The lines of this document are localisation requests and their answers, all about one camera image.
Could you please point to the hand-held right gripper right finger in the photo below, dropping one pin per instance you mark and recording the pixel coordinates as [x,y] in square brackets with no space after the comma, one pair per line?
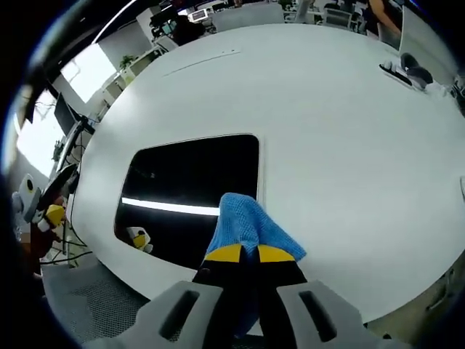
[290,312]

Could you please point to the grey rounded device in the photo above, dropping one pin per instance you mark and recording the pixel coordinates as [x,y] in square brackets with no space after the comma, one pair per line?
[417,71]

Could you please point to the black mirror with white frame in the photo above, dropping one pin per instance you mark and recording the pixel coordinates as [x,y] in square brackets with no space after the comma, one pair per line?
[181,171]

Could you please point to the curved ceiling light strip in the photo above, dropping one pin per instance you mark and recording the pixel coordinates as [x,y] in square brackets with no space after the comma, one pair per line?
[116,20]

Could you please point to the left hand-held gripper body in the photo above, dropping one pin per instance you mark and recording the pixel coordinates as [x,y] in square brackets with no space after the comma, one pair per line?
[29,198]

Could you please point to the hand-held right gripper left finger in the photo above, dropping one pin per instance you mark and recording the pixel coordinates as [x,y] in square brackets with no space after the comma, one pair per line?
[181,312]

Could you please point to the black power strip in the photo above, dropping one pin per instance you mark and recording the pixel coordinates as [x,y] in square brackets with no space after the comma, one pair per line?
[396,75]

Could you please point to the black computer monitor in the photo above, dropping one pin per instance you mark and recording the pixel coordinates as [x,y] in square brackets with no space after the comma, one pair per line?
[65,114]

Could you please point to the green potted plant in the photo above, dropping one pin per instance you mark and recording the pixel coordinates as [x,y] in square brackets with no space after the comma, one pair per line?
[127,62]

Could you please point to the grey mesh office chair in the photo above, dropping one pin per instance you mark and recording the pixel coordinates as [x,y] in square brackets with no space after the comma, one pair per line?
[91,301]

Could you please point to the person's left hand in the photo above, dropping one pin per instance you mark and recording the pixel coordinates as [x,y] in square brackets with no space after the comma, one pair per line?
[41,241]

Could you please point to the small white framed screen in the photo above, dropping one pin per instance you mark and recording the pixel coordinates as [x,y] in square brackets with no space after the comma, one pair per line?
[199,15]

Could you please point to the blue cleaning cloth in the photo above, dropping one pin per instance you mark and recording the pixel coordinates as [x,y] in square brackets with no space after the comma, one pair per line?
[247,218]

